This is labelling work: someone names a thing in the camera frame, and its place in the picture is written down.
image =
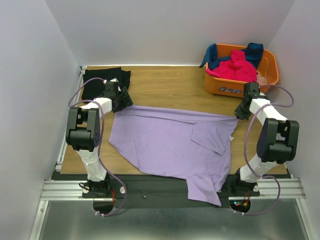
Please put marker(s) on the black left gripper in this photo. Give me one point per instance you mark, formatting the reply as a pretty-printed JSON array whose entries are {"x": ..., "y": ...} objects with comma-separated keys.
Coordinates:
[{"x": 126, "y": 101}]

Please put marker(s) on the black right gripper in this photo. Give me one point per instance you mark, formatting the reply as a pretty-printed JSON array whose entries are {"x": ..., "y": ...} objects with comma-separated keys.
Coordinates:
[{"x": 241, "y": 111}]

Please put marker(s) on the lavender t shirt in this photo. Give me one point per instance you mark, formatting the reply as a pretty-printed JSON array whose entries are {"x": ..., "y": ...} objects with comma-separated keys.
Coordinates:
[{"x": 189, "y": 145}]

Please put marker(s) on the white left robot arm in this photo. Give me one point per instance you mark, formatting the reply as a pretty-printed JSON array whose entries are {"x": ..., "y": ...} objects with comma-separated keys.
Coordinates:
[{"x": 84, "y": 133}]

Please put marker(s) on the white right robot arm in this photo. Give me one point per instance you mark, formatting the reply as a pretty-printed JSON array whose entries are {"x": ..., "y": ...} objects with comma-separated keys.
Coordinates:
[{"x": 276, "y": 145}]

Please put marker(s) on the pale pink garment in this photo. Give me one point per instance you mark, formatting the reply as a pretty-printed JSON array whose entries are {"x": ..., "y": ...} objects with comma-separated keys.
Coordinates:
[{"x": 261, "y": 78}]

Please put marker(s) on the pink t shirt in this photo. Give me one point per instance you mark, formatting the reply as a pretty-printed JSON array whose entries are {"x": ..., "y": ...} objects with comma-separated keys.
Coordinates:
[{"x": 237, "y": 68}]

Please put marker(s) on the folded black t shirt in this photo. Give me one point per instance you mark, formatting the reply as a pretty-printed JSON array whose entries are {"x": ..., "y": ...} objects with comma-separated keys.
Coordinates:
[{"x": 95, "y": 88}]

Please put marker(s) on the dark blue t shirt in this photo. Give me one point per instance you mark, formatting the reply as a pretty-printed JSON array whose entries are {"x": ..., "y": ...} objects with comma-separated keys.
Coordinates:
[{"x": 253, "y": 54}]

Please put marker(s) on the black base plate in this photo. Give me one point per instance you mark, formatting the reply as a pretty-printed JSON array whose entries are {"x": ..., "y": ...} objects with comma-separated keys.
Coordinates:
[{"x": 134, "y": 199}]

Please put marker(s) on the aluminium frame rail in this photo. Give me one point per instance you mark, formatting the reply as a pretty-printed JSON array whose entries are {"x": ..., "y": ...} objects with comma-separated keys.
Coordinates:
[{"x": 63, "y": 190}]

